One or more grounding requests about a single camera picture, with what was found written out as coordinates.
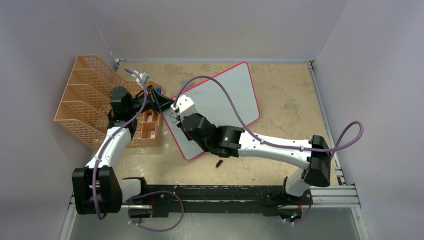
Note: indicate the black marker cap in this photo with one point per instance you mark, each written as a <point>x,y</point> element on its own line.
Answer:
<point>219,163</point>

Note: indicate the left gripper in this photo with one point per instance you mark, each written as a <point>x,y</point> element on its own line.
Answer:
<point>158,103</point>

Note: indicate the orange plastic file organizer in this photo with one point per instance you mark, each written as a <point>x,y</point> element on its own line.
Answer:
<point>85,103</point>

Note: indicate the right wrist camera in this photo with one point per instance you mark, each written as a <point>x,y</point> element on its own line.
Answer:
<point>184,106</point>

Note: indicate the red-framed whiteboard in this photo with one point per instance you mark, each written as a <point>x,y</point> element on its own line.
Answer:
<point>211,102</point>

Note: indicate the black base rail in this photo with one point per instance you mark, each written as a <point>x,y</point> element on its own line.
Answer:
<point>158,201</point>

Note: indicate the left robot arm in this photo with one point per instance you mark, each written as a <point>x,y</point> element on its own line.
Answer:
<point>96,189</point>

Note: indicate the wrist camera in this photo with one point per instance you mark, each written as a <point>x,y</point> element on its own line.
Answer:
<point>184,106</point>
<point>143,77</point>

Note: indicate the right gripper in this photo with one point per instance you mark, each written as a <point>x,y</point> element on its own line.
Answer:
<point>179,123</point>

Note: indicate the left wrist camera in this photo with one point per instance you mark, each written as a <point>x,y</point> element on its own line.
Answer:
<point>143,77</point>

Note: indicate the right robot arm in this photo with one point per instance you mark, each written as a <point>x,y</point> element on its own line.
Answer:
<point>310,156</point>

